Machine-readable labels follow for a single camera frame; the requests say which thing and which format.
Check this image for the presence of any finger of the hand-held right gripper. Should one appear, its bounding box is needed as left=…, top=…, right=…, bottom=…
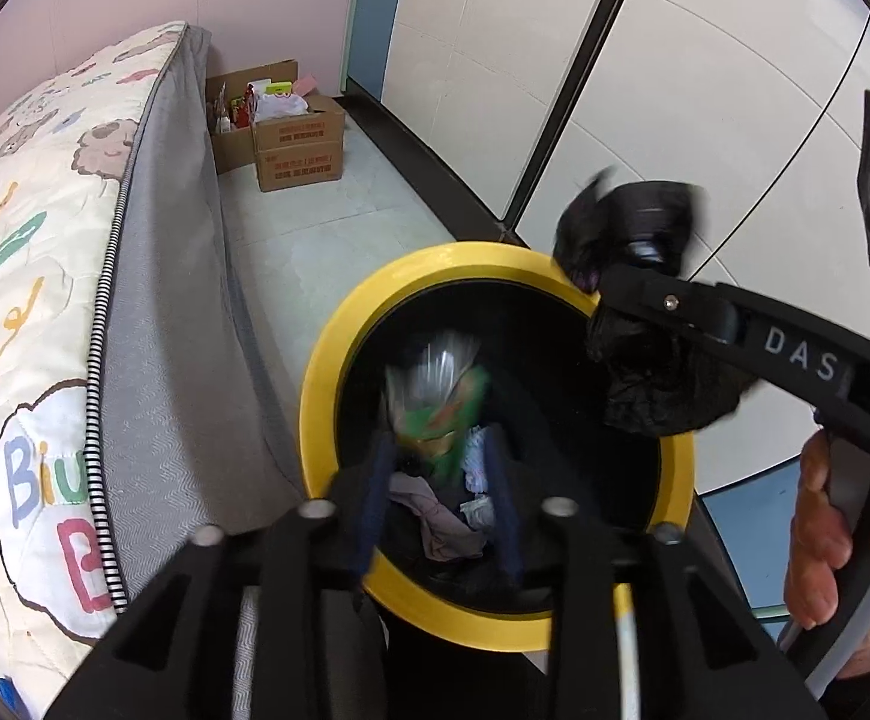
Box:
left=598, top=261, right=743, bottom=347
left=622, top=229, right=687, bottom=271

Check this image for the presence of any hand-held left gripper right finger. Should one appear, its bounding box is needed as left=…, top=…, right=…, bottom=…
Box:
left=480, top=427, right=830, bottom=720

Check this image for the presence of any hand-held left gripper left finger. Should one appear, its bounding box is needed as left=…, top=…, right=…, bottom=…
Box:
left=43, top=431, right=406, bottom=720

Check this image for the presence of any pink cloth scrap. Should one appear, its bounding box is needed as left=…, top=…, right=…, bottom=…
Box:
left=388, top=471, right=488, bottom=563

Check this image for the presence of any large black plastic bag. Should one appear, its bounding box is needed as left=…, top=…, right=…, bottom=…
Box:
left=553, top=169, right=762, bottom=437

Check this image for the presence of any silver green snack wrapper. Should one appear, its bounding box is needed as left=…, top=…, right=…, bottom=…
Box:
left=386, top=330, right=492, bottom=481

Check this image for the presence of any black bin with yellow rim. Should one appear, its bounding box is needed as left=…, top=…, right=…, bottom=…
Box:
left=298, top=242, right=697, bottom=652

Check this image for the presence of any person's right hand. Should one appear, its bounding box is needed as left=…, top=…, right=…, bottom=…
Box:
left=784, top=431, right=870, bottom=680

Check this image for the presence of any white wardrobe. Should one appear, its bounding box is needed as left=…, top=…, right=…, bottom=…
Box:
left=337, top=0, right=870, bottom=496

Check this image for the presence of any grey mattress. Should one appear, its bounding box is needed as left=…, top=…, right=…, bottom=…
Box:
left=94, top=24, right=312, bottom=616

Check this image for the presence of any open cardboard box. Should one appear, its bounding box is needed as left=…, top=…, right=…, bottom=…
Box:
left=206, top=60, right=301, bottom=175

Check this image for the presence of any pile of assorted packets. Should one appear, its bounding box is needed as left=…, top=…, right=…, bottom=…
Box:
left=214, top=79, right=316, bottom=132

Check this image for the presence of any bear print quilt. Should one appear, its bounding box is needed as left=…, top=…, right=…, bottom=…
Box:
left=0, top=21, right=187, bottom=642

